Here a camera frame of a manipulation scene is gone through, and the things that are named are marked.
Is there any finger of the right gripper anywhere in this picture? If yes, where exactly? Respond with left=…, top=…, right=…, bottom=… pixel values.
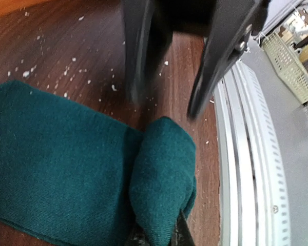
left=187, top=0, right=268, bottom=120
left=123, top=0, right=172, bottom=103

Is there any beige perforated plastic crate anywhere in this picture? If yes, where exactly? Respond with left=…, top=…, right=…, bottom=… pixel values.
left=262, top=33, right=308, bottom=104

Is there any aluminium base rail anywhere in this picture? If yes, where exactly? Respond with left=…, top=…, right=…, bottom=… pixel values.
left=214, top=61, right=291, bottom=245

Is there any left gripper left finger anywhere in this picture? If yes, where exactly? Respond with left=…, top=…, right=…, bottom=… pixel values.
left=124, top=223, right=150, bottom=246

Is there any orange wooden divided tray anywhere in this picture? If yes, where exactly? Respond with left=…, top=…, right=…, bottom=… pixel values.
left=0, top=0, right=75, bottom=23

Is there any dark green patterned sock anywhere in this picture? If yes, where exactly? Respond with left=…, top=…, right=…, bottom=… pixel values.
left=0, top=80, right=196, bottom=245

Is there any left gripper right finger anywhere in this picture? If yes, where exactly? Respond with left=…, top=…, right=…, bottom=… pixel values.
left=170, top=210, right=195, bottom=246

